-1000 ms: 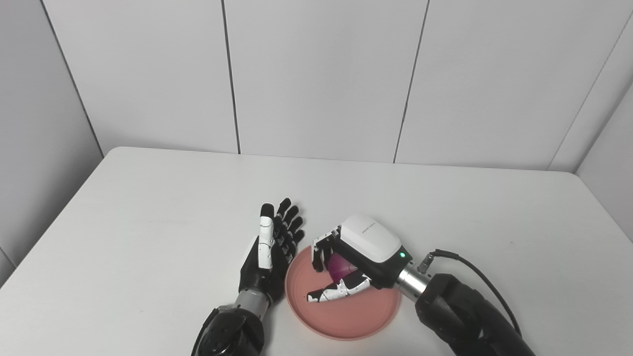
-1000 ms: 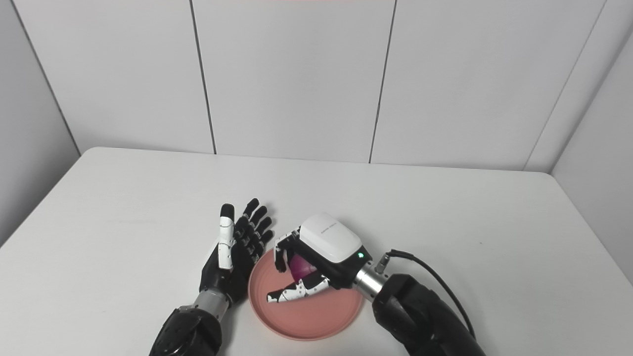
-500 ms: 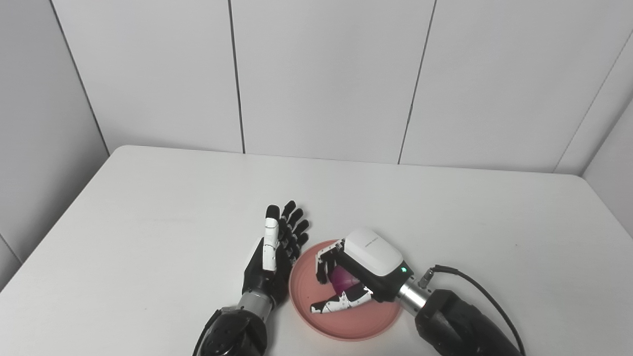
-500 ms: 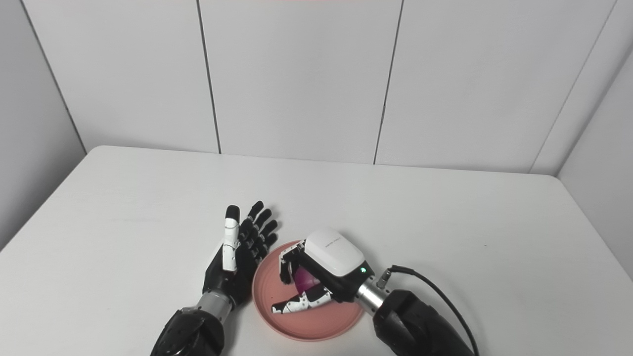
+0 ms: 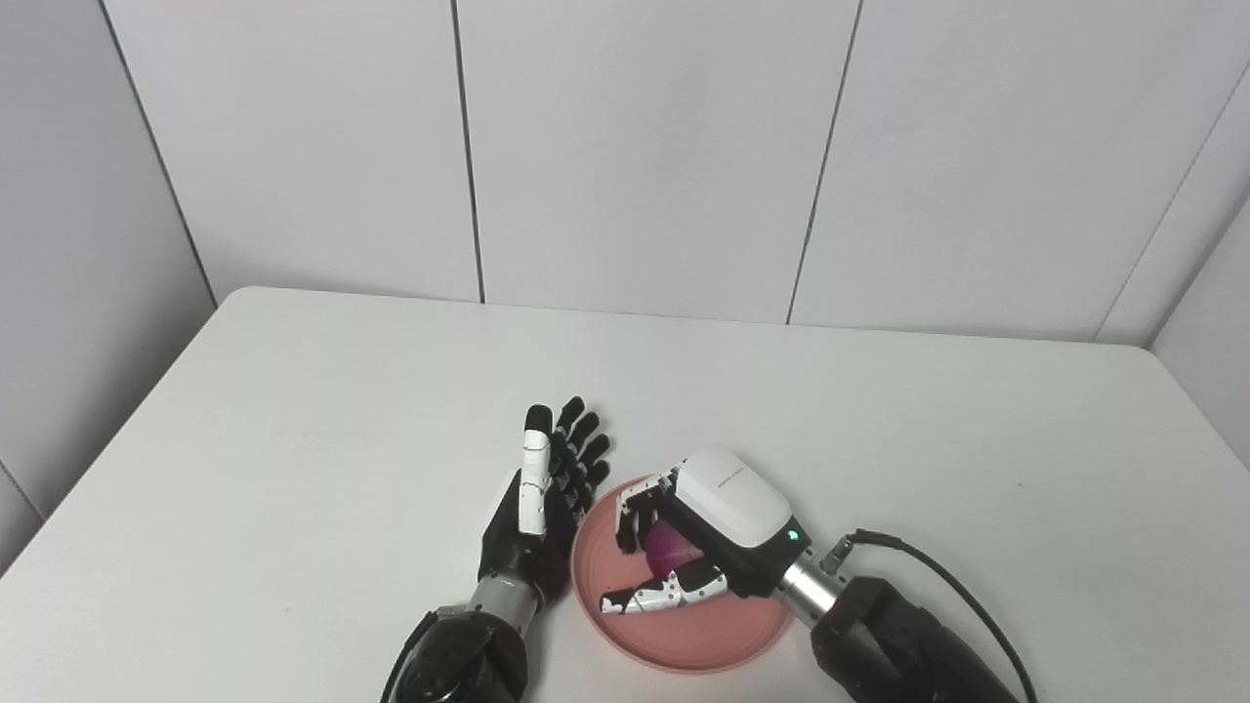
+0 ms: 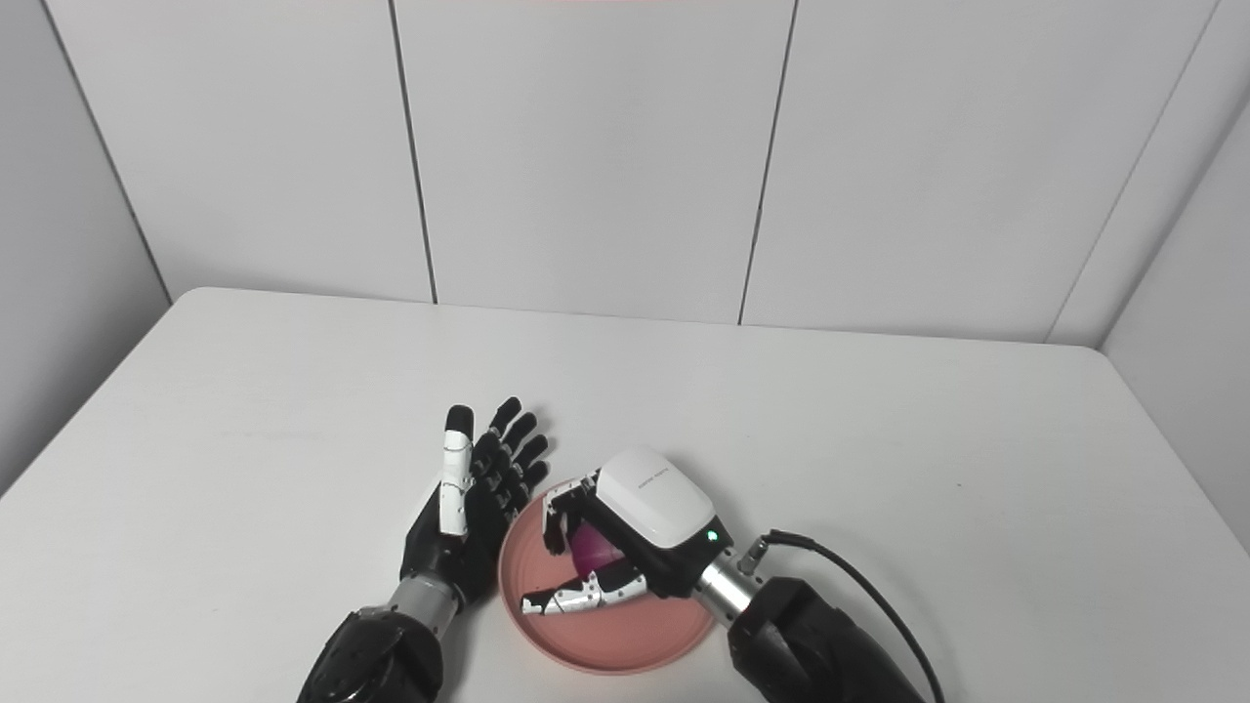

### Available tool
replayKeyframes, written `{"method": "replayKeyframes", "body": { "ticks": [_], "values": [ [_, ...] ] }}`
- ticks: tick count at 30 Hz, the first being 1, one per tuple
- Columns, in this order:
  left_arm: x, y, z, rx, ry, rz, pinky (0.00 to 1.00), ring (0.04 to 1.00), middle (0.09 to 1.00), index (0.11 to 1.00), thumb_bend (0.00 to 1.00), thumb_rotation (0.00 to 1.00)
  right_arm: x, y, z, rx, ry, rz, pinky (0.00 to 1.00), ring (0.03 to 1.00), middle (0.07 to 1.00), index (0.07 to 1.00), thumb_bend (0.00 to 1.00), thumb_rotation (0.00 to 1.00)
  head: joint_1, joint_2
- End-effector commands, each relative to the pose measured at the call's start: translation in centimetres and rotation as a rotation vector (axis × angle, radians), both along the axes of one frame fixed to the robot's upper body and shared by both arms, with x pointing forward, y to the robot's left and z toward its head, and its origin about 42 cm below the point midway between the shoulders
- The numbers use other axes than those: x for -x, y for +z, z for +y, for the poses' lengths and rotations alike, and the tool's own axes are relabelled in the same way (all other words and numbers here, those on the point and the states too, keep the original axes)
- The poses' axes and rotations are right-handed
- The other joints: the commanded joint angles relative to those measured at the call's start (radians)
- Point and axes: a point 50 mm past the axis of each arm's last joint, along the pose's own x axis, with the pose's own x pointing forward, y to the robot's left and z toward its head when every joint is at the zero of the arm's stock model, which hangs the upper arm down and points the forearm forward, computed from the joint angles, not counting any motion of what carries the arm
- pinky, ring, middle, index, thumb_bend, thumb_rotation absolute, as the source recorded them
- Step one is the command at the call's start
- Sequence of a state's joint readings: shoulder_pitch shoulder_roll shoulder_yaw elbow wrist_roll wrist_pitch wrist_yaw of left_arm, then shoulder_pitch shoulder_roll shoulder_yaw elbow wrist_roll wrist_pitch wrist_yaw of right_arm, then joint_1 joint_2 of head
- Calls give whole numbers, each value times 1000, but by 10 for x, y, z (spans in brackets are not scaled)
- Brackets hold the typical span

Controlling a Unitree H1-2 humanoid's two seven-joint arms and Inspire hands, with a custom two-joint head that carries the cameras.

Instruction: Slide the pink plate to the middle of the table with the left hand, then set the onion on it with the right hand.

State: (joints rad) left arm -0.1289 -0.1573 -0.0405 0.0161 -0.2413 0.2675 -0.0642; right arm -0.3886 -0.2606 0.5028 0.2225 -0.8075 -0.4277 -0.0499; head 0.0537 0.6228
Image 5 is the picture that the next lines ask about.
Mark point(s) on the purple onion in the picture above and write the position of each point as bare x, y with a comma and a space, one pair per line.
669, 552

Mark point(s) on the pink round plate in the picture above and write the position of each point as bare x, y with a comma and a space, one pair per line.
684, 635

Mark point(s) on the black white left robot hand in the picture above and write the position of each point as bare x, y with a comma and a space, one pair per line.
532, 527

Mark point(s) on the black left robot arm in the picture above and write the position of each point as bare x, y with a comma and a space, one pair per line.
459, 659

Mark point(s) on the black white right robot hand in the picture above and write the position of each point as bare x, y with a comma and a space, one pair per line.
732, 508

